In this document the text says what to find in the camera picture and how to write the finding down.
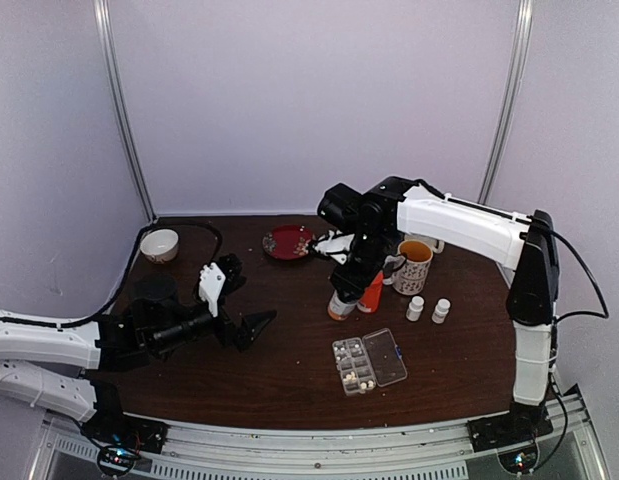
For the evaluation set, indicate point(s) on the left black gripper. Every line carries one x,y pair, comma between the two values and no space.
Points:
245,333

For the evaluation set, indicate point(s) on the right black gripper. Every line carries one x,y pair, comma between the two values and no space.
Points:
354,283

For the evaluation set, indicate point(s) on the orange pill bottle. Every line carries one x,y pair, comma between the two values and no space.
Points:
369,303

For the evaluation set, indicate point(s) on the grey lid vitamin bottle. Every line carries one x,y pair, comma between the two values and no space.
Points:
339,309

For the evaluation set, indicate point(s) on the small white bottle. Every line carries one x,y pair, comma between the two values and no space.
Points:
415,308
441,311

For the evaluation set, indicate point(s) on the clear plastic pill organizer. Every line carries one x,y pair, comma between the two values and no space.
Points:
382,356

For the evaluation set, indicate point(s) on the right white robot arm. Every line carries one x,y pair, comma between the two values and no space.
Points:
371,225

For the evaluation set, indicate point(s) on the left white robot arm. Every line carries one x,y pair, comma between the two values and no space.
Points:
151,327

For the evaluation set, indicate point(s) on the white pills in organizer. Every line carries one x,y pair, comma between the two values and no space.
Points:
347,349

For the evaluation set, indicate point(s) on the cream pills in organizer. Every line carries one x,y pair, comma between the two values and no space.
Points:
357,381

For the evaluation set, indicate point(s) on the floral mug yellow inside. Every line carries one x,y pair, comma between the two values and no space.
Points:
407,269

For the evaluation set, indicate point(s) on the red floral plate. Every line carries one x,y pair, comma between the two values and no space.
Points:
288,242

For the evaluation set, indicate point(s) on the cream ribbed mug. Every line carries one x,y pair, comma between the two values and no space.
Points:
437,246

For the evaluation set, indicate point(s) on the white ceramic rice bowl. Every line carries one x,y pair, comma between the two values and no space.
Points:
160,246

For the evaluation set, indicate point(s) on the front aluminium rail base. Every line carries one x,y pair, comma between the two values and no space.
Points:
441,450

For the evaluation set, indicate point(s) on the right aluminium frame post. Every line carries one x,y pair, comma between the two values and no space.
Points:
518,60

